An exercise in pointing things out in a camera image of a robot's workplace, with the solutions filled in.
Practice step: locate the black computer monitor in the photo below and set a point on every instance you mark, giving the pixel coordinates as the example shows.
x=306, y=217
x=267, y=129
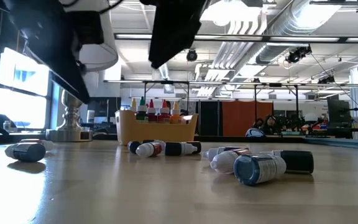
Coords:
x=104, y=109

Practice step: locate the black ceiling camera rig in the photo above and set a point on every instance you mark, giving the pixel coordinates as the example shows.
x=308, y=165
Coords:
x=297, y=54

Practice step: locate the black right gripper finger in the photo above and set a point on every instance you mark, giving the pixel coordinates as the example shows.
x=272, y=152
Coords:
x=172, y=28

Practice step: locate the black partition panel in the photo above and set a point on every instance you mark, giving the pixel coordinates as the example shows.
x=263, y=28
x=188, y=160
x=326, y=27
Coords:
x=210, y=118

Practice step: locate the large green coloring bottle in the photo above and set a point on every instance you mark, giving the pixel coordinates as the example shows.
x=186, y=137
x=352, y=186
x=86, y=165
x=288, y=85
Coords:
x=141, y=112

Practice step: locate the small blue food coloring bottle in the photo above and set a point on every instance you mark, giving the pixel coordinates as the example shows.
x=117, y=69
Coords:
x=258, y=169

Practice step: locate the white blue ball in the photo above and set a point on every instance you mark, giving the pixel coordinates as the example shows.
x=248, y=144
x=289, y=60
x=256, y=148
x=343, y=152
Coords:
x=255, y=133

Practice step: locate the white cup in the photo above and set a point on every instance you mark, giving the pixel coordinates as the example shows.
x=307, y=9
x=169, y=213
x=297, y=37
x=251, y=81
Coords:
x=90, y=116

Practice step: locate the black beam with light strips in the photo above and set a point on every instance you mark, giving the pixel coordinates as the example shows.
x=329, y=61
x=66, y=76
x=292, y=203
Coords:
x=342, y=39

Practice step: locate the orange partition panel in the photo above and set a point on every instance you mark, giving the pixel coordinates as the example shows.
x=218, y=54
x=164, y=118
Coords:
x=238, y=118

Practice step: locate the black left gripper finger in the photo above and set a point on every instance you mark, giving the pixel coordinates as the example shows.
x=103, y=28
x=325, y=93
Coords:
x=64, y=62

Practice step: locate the black hanging camera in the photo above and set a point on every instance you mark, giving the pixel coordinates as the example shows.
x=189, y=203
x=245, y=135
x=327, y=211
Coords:
x=191, y=55

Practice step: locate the white round dome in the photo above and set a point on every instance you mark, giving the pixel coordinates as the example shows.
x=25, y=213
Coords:
x=311, y=117

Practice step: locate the black monitor on stand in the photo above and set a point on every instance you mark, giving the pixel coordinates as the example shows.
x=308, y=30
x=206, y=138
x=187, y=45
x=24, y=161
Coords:
x=339, y=113

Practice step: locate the large orange coloring bottle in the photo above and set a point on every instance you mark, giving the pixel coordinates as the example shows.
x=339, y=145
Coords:
x=175, y=115

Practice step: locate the silver spiral ceiling duct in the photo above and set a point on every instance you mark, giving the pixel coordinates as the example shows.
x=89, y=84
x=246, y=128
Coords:
x=291, y=21

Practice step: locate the yellow plastic bin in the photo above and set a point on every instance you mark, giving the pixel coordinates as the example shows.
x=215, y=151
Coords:
x=154, y=130

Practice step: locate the small black food coloring bottle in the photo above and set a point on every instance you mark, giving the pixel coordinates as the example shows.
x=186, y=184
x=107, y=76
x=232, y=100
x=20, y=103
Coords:
x=297, y=161
x=26, y=152
x=133, y=147
x=179, y=148

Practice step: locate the white shade silver table lamp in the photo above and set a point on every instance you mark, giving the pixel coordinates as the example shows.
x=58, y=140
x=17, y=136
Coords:
x=70, y=118

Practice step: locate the large dark red coloring bottle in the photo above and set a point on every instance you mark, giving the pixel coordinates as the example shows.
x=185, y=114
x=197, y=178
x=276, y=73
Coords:
x=151, y=112

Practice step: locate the large yellow coloring bottle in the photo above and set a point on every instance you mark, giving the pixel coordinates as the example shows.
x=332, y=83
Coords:
x=133, y=105

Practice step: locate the person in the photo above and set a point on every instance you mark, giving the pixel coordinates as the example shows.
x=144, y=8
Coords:
x=269, y=124

